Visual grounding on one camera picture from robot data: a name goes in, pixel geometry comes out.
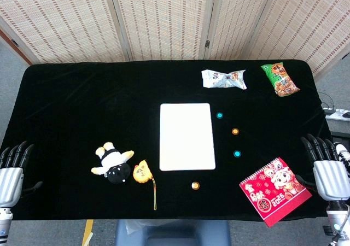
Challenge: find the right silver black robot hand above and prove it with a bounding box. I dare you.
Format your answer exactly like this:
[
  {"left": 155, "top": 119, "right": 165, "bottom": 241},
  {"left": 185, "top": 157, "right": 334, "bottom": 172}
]
[{"left": 294, "top": 133, "right": 350, "bottom": 203}]

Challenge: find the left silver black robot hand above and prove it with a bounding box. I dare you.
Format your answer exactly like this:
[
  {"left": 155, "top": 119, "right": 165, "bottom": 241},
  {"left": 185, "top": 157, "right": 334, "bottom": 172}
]
[{"left": 0, "top": 140, "right": 44, "bottom": 204}]

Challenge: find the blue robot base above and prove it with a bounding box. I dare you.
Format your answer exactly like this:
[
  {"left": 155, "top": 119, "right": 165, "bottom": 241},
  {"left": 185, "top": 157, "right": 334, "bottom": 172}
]
[{"left": 114, "top": 219, "right": 232, "bottom": 246}]

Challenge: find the white magnetic board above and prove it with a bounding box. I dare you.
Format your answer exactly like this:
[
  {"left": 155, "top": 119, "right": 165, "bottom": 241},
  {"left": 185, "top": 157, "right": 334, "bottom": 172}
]
[{"left": 159, "top": 103, "right": 217, "bottom": 172}]

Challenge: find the black white sneaker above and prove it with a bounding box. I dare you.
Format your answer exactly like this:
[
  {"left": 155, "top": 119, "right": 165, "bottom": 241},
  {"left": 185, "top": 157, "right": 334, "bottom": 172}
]
[{"left": 335, "top": 143, "right": 350, "bottom": 173}]

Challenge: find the red spiral desk calendar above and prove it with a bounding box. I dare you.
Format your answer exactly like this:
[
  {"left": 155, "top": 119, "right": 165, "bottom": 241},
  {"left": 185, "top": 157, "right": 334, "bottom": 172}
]
[{"left": 239, "top": 157, "right": 313, "bottom": 228}]

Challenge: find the white power strip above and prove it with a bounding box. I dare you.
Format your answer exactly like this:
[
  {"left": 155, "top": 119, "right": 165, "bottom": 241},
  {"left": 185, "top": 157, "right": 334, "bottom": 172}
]
[{"left": 322, "top": 108, "right": 350, "bottom": 122}]

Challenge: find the yellow flat strip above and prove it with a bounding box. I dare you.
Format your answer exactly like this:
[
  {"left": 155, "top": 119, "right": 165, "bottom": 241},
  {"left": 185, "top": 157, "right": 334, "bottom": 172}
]
[{"left": 81, "top": 220, "right": 94, "bottom": 246}]

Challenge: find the white black plush toy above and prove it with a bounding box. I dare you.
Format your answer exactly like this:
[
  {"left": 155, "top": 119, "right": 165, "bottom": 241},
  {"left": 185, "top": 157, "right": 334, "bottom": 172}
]
[{"left": 91, "top": 142, "right": 135, "bottom": 185}]

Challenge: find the black velvet tablecloth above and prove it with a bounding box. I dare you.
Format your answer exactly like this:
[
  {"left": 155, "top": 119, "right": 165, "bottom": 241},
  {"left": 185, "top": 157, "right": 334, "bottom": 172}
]
[{"left": 0, "top": 59, "right": 333, "bottom": 221}]

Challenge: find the green snack bag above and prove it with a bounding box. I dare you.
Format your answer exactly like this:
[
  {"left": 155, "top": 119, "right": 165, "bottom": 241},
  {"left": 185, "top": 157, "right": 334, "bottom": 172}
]
[{"left": 260, "top": 63, "right": 301, "bottom": 97}]

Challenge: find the yellow tape measure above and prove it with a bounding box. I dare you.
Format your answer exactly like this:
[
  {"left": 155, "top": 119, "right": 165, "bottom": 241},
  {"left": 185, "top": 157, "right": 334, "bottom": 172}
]
[{"left": 132, "top": 159, "right": 158, "bottom": 211}]

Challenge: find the clear plastic bag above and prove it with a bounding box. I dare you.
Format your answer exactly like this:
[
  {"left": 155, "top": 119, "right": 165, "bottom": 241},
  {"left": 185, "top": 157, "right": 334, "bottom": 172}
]
[{"left": 125, "top": 220, "right": 165, "bottom": 236}]

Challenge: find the white crumpled snack bag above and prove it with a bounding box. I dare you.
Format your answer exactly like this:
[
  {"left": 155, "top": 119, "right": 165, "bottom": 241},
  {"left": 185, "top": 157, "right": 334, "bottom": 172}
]
[{"left": 201, "top": 69, "right": 248, "bottom": 90}]

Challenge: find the bamboo folding screen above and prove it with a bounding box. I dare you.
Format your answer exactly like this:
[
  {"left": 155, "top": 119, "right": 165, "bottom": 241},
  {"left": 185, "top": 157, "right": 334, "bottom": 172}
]
[{"left": 0, "top": 0, "right": 350, "bottom": 79}]

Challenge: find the thin black floor cable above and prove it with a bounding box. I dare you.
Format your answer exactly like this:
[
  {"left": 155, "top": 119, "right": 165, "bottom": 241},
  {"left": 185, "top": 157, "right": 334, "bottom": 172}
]
[{"left": 318, "top": 91, "right": 337, "bottom": 110}]

